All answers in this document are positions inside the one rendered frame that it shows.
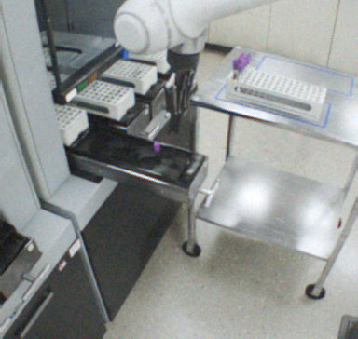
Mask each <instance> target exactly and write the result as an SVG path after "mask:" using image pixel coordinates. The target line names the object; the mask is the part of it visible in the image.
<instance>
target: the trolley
mask: <svg viewBox="0 0 358 339"><path fill-rule="evenodd" d="M242 53H245V56H246V54H251V55H252V59H251V60H250V66H249V69H252V70H256V71H259V72H263V73H268V74H271V75H278V76H282V77H286V78H290V79H294V80H297V81H301V82H305V83H309V84H312V85H316V86H320V87H323V88H326V94H325V97H324V105H323V110H322V112H321V115H320V119H319V121H313V120H310V119H307V118H304V117H302V116H301V115H295V114H291V113H288V112H284V111H281V110H277V109H272V108H268V107H264V106H261V105H256V104H253V103H249V102H244V101H237V100H233V99H230V98H227V97H226V87H227V86H226V78H227V77H228V76H229V75H230V74H231V72H232V62H233V59H237V58H238V57H239V56H240V55H241V54H242ZM189 104H190V139H189V151H192V152H196V153H198V152H199V131H200V108H203V109H210V110H214V111H217V112H220V113H224V114H228V115H229V122H228V132H227V149H226V158H225V164H224V166H223V167H222V168H221V170H220V172H219V174H218V175H217V177H216V179H215V180H221V183H220V185H219V187H218V189H217V191H216V192H215V194H214V196H213V199H212V201H211V202H210V204H209V206H208V209H204V208H203V207H202V205H203V203H204V202H205V200H206V199H207V197H208V195H206V196H205V198H204V199H203V201H202V202H201V203H200V205H199V207H198V209H197V197H196V198H195V199H194V201H193V203H192V204H191V206H190V207H189V209H188V237H187V241H185V243H184V244H183V246H182V250H183V252H184V253H185V254H186V255H188V256H190V257H193V258H197V257H199V256H200V254H201V253H202V249H201V247H200V246H199V245H198V244H196V242H197V239H196V238H195V235H196V219H198V220H201V221H204V222H207V223H210V224H215V225H216V226H219V227H222V228H226V229H228V230H231V231H234V232H236V233H238V234H243V235H245V236H248V237H251V238H256V239H259V240H261V241H263V242H268V243H270V244H272V245H274V246H280V247H281V248H284V249H288V250H290V251H296V252H298V253H301V254H305V255H307V256H311V257H313V258H315V259H317V258H318V259H320V260H321V261H326V262H327V264H326V265H325V267H324V270H323V272H322V274H321V275H320V276H319V278H318V279H317V281H316V283H315V284H309V285H308V286H307V287H306V290H305V294H306V295H307V296H308V297H309V298H310V299H314V300H319V299H322V298H324V297H325V295H326V290H325V288H324V287H323V284H324V282H325V280H326V278H327V276H328V275H329V273H330V271H331V269H332V266H333V265H334V263H335V261H336V259H337V258H338V255H339V253H340V250H341V249H342V247H343V245H344V243H345V242H346V239H347V237H348V235H349V233H350V231H351V228H352V226H353V224H354V222H355V220H356V218H357V215H358V194H357V198H356V199H355V201H354V203H353V206H352V209H351V211H350V213H349V216H348V219H347V221H346V223H344V226H343V229H342V231H341V233H340V236H339V237H338V239H337V243H336V246H335V248H334V249H333V247H334V242H335V237H336V233H337V229H339V228H340V227H341V224H342V220H341V218H340V217H339V216H340V213H341V209H342V207H343V205H344V201H345V199H346V196H347V194H348V193H349V189H350V188H351V184H352V180H353V178H354V176H355V174H356V170H357V169H358V75H356V74H351V73H347V72H343V71H339V70H336V69H332V68H328V67H324V66H322V65H320V64H316V63H312V62H307V61H301V60H296V59H292V58H288V57H284V56H279V55H275V54H270V53H267V52H263V51H258V50H253V49H249V48H245V47H236V46H235V47H234V49H233V50H232V51H230V52H229V55H228V56H226V57H225V59H224V60H223V61H222V62H221V63H220V65H219V66H218V67H217V68H215V70H214V72H213V73H212V74H211V75H210V76H209V77H208V78H207V79H206V82H204V83H203V84H202V85H201V87H200V88H199V89H197V90H196V93H195V94H194V95H193V96H192V97H191V99H189ZM236 117H239V118H243V119H247V120H250V121H254V122H257V123H260V124H263V125H266V126H271V127H276V128H280V129H286V130H289V131H292V132H294V133H297V134H301V135H304V136H308V137H311V138H313V139H317V140H320V141H326V142H330V143H333V144H336V145H340V146H343V147H346V148H349V149H351V150H356V151H357V152H356V157H355V158H354V160H353V163H352V166H351V171H350V174H349V176H348V178H347V182H346V183H345V185H344V188H343V189H342V188H339V187H336V186H334V185H332V184H326V183H322V182H319V181H317V180H312V179H308V178H306V177H303V176H300V175H297V174H293V173H289V172H286V171H284V170H280V169H275V168H273V167H270V166H265V165H261V164H259V163H255V162H253V161H250V160H247V159H244V158H241V157H238V156H233V155H232V144H233V137H234V129H235V121H236ZM215 180H214V181H213V184H214V182H215ZM213 184H212V185H211V187H210V189H209V190H210V191H211V189H212V187H213Z"/></svg>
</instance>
